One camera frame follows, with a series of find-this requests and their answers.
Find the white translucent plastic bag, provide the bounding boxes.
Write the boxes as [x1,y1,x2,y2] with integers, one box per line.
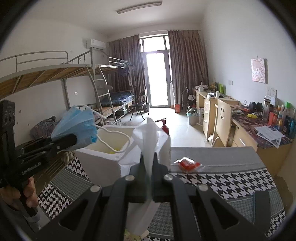
[119,118,171,235]

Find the blue bedding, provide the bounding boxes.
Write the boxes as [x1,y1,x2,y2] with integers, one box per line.
[109,91,136,103]

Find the metal bunk bed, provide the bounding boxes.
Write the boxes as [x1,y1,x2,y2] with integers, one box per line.
[0,51,111,139]
[92,57,136,122]

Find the houndstooth blanket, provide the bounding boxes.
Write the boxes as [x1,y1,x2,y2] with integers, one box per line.
[37,146,278,241]

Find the red snack packet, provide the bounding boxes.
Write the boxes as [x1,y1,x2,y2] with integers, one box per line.
[173,157,205,173]

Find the glass balcony door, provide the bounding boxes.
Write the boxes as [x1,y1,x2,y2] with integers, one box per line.
[139,34,173,108]

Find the ceiling tube light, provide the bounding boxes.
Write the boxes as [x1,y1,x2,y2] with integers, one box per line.
[116,1,163,14]

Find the black folding chair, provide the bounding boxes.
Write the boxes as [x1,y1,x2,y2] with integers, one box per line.
[129,90,151,121]

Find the white air conditioner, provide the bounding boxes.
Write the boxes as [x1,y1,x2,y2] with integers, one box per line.
[85,38,107,49]

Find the wooden chair with smiley face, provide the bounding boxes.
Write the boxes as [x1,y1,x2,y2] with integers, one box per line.
[211,98,235,147]

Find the printed papers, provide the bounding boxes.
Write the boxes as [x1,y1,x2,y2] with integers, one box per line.
[254,125,286,149]

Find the black headphones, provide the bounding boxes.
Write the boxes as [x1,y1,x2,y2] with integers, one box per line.
[250,102,264,113]

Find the row of toiletry bottles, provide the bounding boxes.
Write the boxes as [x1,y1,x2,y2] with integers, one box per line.
[262,96,296,139]

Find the person's left forearm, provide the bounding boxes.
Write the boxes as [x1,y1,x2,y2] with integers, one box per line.
[0,204,42,233]

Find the wooden desk with patterned cover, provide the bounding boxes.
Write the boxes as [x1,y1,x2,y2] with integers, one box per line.
[231,104,294,163]

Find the hanging dark clothes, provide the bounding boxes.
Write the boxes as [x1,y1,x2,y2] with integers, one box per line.
[117,64,136,87]

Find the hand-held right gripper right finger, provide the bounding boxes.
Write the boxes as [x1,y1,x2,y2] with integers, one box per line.
[152,153,264,241]

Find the dark bag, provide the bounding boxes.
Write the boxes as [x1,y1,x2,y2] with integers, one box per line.
[181,88,196,109]

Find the white foam box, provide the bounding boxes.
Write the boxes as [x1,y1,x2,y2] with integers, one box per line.
[75,124,171,183]

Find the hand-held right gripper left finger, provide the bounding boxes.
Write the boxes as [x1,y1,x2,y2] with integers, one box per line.
[35,153,149,241]

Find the light wooden desk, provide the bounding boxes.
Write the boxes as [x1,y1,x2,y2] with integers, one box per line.
[194,89,240,142]

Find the blue face mask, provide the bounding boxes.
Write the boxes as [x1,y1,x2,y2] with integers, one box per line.
[51,104,131,153]

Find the pink wall poster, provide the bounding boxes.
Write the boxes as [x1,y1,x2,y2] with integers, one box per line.
[250,58,268,82]

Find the metal bunk bed ladder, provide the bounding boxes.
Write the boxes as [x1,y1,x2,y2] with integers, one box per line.
[89,65,116,126]

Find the brown curtain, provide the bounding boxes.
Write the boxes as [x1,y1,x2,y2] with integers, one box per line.
[109,35,148,109]
[168,30,210,108]

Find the purple patterned bedding bundle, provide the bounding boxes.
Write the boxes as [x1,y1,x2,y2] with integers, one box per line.
[30,116,60,141]

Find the dark green rectangular case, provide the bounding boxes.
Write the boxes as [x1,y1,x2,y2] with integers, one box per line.
[253,190,271,239]

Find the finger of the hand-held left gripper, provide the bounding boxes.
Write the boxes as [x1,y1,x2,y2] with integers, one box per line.
[50,134,77,151]

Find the grey trash bin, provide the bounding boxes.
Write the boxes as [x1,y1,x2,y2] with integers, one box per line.
[187,109,199,126]

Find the white lotion pump bottle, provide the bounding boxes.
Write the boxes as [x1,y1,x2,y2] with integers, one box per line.
[154,118,171,139]

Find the pale floral cloth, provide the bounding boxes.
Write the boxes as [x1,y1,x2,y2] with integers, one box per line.
[125,228,145,241]

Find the person's left hand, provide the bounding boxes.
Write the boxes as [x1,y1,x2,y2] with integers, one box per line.
[0,176,38,209]

